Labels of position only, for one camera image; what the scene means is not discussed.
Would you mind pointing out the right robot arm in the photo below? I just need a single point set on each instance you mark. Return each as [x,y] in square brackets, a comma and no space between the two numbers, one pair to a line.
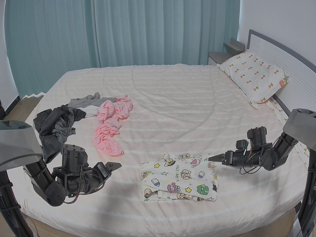
[284,144]

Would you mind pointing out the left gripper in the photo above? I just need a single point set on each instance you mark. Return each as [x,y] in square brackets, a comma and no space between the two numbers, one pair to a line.
[102,171]

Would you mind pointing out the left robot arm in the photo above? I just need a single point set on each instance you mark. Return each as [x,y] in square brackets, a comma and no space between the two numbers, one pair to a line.
[44,181]

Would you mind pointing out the grey white bedside table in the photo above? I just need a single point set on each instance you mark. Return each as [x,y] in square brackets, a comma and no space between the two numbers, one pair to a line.
[217,57]

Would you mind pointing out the white printed pyjama top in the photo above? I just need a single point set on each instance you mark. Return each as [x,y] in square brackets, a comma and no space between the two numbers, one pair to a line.
[182,179]

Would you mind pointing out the bed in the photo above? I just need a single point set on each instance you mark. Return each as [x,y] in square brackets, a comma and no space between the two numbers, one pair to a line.
[185,112]

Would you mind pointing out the pink garment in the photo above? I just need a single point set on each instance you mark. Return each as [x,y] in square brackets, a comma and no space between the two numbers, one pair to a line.
[111,132]

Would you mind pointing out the grey garment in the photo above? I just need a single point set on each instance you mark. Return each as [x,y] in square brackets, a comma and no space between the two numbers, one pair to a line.
[84,101]

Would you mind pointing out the black garment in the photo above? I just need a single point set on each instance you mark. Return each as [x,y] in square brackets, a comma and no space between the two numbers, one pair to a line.
[51,122]

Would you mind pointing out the white printed pillow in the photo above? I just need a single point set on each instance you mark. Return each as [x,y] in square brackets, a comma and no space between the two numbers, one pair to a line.
[254,78]

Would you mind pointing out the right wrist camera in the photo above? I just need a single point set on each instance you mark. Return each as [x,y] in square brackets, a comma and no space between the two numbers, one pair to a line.
[241,144]

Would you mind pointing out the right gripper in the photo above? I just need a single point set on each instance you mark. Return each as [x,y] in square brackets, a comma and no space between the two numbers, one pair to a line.
[234,158]

